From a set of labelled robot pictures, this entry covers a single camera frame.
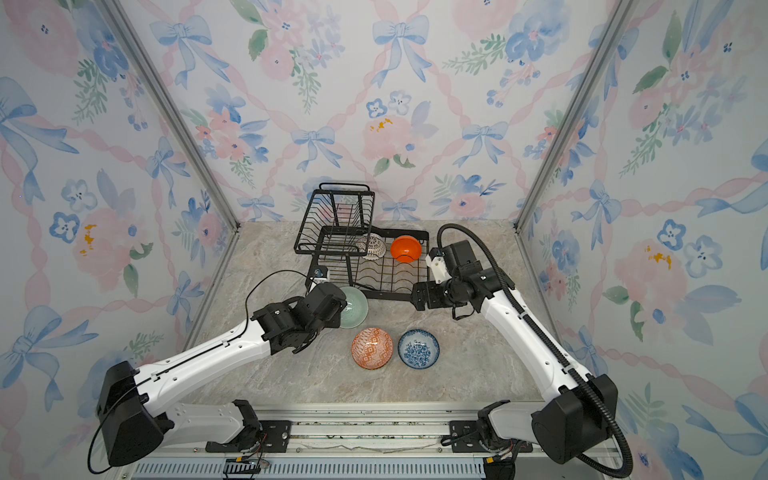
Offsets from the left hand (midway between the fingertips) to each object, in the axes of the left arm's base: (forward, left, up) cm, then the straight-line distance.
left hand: (334, 302), depth 78 cm
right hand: (+2, -24, +1) cm, 24 cm away
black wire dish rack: (+26, -8, -16) cm, 32 cm away
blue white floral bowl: (-6, -23, -17) cm, 29 cm away
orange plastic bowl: (+29, -20, -12) cm, 37 cm away
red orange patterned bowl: (-6, -10, -15) cm, 19 cm away
